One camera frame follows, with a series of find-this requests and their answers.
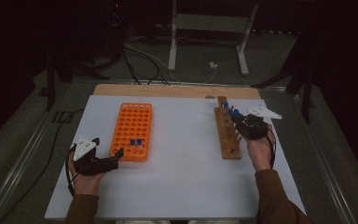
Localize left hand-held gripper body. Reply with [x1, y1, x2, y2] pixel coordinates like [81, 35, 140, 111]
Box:
[73, 136, 119, 177]

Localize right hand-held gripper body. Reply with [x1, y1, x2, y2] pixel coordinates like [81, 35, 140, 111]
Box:
[238, 105, 283, 140]

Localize wooden test tube rack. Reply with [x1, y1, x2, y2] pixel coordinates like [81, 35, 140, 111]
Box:
[213, 95, 242, 161]

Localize orange plastic test tube rack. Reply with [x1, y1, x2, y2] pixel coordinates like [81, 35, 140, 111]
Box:
[109, 102, 154, 162]

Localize person's right hand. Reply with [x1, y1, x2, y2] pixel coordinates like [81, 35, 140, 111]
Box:
[245, 124, 276, 173]

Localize person's left hand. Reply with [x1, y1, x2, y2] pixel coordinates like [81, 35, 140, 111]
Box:
[67, 155, 106, 197]

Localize black stand legs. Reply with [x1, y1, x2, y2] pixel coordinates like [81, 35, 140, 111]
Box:
[251, 31, 314, 124]
[45, 52, 110, 112]

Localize white table cover sheet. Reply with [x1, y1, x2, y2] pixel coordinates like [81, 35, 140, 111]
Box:
[44, 94, 307, 220]

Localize dark equipment with red light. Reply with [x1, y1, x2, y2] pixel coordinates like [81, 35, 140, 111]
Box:
[105, 0, 129, 57]

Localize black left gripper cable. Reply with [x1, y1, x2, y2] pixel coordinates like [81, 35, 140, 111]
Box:
[64, 146, 77, 198]

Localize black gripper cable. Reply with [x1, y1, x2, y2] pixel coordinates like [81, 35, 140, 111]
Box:
[267, 127, 277, 169]
[64, 146, 77, 198]

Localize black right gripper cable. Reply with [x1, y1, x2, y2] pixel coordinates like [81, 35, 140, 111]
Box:
[267, 127, 277, 169]

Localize thin black floor cable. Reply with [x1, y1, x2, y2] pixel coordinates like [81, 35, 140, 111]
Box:
[0, 108, 87, 224]

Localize aluminium frame rail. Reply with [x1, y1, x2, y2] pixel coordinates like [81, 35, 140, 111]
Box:
[0, 82, 73, 224]
[287, 88, 358, 224]

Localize white metal frame desk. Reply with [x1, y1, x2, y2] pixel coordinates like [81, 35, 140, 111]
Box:
[167, 0, 259, 77]

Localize white floor cable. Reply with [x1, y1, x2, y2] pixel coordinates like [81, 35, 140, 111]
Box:
[123, 35, 217, 85]

